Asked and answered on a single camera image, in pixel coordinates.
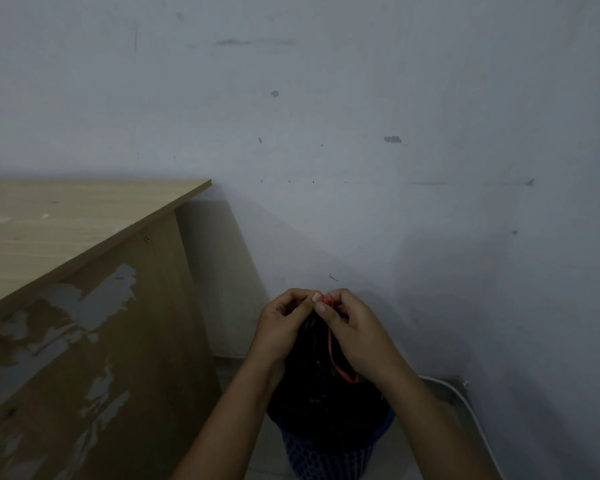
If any person's right hand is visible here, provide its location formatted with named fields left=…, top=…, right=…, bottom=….
left=313, top=289, right=402, bottom=386

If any blue mesh waste bin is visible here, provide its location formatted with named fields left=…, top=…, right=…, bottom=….
left=275, top=407, right=396, bottom=480

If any person's right forearm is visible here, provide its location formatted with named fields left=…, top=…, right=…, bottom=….
left=377, top=362, right=503, bottom=480

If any black garbage bag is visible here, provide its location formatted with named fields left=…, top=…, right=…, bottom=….
left=266, top=310, right=393, bottom=453

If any red drawstring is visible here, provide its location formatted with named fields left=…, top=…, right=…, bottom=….
left=322, top=293, right=359, bottom=384

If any white cable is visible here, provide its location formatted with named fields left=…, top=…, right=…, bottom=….
left=419, top=376, right=506, bottom=480

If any wooden desk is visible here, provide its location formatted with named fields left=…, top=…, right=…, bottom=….
left=0, top=179, right=223, bottom=480

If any person's left forearm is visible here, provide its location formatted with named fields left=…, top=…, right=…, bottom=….
left=170, top=356, right=286, bottom=480

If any person's left hand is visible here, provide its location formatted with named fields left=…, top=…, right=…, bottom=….
left=250, top=288, right=325, bottom=368

